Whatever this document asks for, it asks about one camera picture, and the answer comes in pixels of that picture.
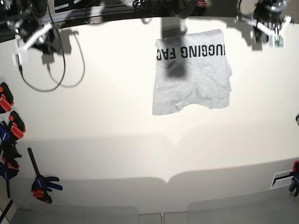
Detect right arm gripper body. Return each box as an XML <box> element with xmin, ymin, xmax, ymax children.
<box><xmin>4</xmin><ymin>4</ymin><xmax>44</xmax><ymax>42</ymax></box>

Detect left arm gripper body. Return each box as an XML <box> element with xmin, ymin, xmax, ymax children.
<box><xmin>253</xmin><ymin>0</ymin><xmax>287</xmax><ymax>25</ymax></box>

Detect grey T-shirt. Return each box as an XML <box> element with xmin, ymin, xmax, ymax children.
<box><xmin>152</xmin><ymin>29</ymin><xmax>232</xmax><ymax>115</ymax></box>

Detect orange black clamp upper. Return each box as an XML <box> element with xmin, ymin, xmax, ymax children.
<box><xmin>0</xmin><ymin>82</ymin><xmax>14</xmax><ymax>114</ymax></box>

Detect orange black clamp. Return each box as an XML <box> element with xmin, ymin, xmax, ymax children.
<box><xmin>8</xmin><ymin>111</ymin><xmax>26</xmax><ymax>141</ymax></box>
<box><xmin>0</xmin><ymin>82</ymin><xmax>14</xmax><ymax>114</ymax></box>

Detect orange black clamp lower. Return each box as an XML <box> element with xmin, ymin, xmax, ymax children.
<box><xmin>8</xmin><ymin>111</ymin><xmax>26</xmax><ymax>141</ymax></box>

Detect blue black clamp left edge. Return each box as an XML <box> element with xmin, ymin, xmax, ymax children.
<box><xmin>0</xmin><ymin>121</ymin><xmax>22</xmax><ymax>198</ymax></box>

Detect blue orange bar clamp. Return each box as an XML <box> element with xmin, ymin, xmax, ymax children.
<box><xmin>28</xmin><ymin>147</ymin><xmax>63</xmax><ymax>204</ymax></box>

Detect blue clamp right edge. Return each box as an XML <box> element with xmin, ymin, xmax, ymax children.
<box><xmin>289</xmin><ymin>161</ymin><xmax>299</xmax><ymax>197</ymax></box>

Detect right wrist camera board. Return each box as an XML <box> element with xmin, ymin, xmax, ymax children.
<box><xmin>12</xmin><ymin>50</ymin><xmax>29</xmax><ymax>66</ymax></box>

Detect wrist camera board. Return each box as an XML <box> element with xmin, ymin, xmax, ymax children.
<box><xmin>12</xmin><ymin>50</ymin><xmax>29</xmax><ymax>66</ymax></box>
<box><xmin>272</xmin><ymin>35</ymin><xmax>285</xmax><ymax>48</ymax></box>

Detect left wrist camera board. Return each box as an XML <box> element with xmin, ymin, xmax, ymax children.
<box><xmin>272</xmin><ymin>35</ymin><xmax>285</xmax><ymax>48</ymax></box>

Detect black camera cable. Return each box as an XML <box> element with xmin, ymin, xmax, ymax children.
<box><xmin>18</xmin><ymin>14</ymin><xmax>85</xmax><ymax>93</ymax></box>

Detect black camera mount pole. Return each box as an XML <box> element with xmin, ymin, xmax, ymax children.
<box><xmin>171</xmin><ymin>0</ymin><xmax>197</xmax><ymax>19</ymax></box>

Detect aluminium rail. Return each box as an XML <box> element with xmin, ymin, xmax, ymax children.
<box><xmin>39</xmin><ymin>3</ymin><xmax>134</xmax><ymax>24</ymax></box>

